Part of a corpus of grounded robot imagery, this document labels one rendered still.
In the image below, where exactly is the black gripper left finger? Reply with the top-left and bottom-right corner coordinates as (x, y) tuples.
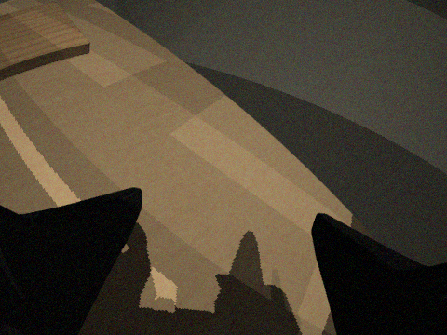
(0, 187), (142, 335)

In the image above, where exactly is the light brown wooden board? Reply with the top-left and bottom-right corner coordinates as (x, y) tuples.
(0, 1), (90, 81)

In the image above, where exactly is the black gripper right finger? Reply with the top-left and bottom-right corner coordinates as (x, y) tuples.
(312, 213), (447, 335)

